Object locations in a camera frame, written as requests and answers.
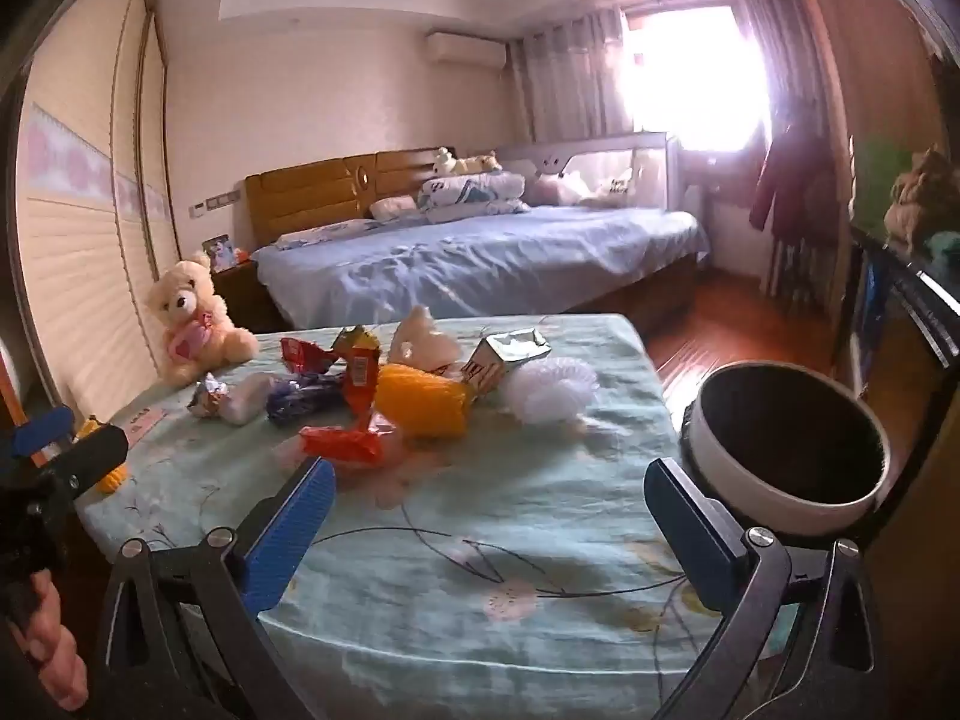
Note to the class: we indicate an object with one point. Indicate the white fluffy ball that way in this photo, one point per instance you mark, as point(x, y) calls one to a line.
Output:
point(547, 390)

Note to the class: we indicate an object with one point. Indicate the dark red hanging coat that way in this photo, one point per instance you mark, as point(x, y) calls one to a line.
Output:
point(787, 180)

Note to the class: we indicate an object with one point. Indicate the large bed with blue sheet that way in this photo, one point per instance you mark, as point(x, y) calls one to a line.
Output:
point(487, 262)

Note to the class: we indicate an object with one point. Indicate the grey bed rail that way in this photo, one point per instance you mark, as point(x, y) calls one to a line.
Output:
point(540, 154)

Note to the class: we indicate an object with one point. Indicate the flat blue pillow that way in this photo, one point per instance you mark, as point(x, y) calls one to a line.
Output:
point(315, 236)

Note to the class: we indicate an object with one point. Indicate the white drink carton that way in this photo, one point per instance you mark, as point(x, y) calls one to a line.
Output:
point(499, 360)

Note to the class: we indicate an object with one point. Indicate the blue patterned pillow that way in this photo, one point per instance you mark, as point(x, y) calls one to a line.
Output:
point(472, 187)

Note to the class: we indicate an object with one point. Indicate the black cabinet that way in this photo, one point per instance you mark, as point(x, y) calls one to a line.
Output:
point(922, 300)

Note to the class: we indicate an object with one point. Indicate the cream sliding wardrobe door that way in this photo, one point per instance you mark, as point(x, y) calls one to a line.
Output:
point(82, 240)

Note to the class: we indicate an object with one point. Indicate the clear plastic snack bag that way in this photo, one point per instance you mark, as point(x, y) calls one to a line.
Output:
point(206, 397)

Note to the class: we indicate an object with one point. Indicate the person's left hand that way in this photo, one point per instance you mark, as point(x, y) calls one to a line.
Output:
point(49, 637)

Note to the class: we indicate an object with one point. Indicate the white pink pillow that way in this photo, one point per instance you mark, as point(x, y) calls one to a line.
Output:
point(394, 206)

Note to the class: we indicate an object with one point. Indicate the red packet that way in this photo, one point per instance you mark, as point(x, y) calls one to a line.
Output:
point(337, 444)

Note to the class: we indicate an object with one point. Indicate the wooden headboard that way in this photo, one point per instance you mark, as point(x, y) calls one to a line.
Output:
point(315, 195)

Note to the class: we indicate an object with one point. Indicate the vertical slat radiator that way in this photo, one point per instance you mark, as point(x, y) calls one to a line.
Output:
point(795, 270)

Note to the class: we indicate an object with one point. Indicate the photo frame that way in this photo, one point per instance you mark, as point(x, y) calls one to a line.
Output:
point(217, 251)

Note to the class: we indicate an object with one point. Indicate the white sponge block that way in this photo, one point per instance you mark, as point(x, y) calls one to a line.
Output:
point(247, 397)

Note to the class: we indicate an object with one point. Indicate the white air conditioner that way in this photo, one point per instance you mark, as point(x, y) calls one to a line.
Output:
point(465, 49)

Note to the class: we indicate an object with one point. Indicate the yellow bumpy object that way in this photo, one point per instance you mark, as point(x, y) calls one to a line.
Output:
point(112, 478)

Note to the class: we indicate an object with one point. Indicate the green floral bedsheet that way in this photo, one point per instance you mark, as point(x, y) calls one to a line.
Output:
point(487, 502)

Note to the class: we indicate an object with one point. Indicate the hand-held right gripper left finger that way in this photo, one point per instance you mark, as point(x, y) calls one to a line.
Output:
point(292, 532)

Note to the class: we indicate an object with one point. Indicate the yellow snack wrapper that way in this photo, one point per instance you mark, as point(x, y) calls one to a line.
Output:
point(360, 371)

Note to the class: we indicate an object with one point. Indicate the yellow foam net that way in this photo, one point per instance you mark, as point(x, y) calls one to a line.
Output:
point(420, 397)

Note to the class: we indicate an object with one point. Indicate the wall switch panel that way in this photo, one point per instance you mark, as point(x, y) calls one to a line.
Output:
point(214, 202)

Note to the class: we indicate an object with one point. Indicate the white rimmed black trash bin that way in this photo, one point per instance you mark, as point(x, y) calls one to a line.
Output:
point(750, 499)

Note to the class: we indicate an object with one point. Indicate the brown wooden wardrobe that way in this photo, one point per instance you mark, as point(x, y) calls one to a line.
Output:
point(840, 52)

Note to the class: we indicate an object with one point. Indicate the red snack wrapper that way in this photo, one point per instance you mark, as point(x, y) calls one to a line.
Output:
point(304, 354)

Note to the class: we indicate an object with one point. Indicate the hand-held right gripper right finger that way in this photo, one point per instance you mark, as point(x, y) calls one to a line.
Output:
point(697, 540)

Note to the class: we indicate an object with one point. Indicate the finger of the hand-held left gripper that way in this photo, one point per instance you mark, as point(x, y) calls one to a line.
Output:
point(41, 431)
point(94, 454)

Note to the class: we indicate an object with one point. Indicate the green box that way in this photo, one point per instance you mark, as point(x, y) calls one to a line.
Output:
point(877, 180)

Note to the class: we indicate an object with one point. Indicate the pink white plush toy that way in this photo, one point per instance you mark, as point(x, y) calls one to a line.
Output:
point(559, 187)

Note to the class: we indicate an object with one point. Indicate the brown plush toy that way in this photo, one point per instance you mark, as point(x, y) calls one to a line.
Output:
point(919, 195)

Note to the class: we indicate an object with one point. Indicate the beige plush toy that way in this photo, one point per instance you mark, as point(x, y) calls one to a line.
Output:
point(480, 163)

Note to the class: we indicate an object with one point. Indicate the cream teddy bear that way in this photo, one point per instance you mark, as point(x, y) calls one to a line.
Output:
point(187, 300)

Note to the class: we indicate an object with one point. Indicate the teal cloth item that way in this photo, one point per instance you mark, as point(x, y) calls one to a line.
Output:
point(945, 251)

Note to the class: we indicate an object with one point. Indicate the wooden nightstand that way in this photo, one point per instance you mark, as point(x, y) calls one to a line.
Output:
point(240, 300)

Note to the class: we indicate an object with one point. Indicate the grey curtain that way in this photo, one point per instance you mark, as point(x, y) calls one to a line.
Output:
point(754, 37)
point(570, 75)

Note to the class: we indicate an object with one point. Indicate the blue snack wrapper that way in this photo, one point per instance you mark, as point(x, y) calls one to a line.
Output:
point(296, 397)

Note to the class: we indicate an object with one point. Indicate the bright window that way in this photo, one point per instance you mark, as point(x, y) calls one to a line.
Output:
point(690, 75)

